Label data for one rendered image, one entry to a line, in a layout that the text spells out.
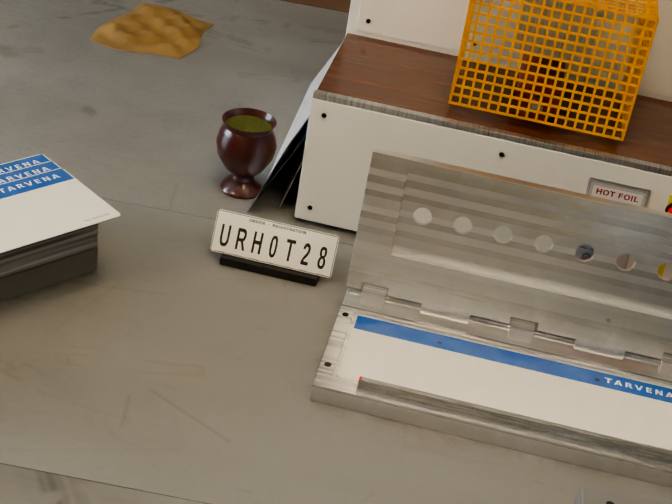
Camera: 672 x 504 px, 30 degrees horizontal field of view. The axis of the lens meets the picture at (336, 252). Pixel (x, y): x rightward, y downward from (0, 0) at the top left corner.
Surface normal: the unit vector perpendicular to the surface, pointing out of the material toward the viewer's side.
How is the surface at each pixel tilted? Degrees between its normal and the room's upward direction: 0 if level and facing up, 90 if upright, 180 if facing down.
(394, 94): 0
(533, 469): 0
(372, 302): 90
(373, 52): 0
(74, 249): 90
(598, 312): 79
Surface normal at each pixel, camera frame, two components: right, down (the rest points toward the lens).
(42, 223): 0.15, -0.84
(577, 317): -0.17, 0.33
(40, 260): 0.67, 0.47
